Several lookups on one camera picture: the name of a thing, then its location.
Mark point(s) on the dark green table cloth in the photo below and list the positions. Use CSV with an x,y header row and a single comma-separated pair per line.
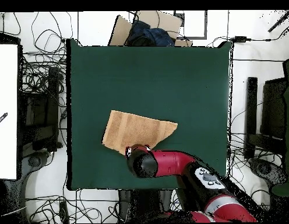
x,y
146,81

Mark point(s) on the black power strip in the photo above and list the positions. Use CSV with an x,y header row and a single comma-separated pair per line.
x,y
63,211

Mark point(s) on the black power adapter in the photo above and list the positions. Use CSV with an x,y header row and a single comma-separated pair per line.
x,y
241,39

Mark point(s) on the brown cardboard sheet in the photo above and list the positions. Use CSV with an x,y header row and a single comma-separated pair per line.
x,y
122,30
165,21

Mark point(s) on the dark blue garment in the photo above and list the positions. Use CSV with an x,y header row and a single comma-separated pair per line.
x,y
153,35

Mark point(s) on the white board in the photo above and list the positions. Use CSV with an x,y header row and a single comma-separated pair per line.
x,y
7,81

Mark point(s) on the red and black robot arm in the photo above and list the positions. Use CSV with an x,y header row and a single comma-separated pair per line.
x,y
172,163

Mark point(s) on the black rectangular frame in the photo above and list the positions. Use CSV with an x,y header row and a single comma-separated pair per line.
x,y
205,25

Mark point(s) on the tan terry towel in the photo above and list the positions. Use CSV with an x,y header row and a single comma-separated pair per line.
x,y
135,133

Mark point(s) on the black stand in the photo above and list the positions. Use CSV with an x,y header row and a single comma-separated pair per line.
x,y
39,140
251,105

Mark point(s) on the black rod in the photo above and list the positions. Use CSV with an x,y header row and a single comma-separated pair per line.
x,y
278,23

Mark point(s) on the black strip with print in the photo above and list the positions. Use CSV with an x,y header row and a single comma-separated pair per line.
x,y
1,120

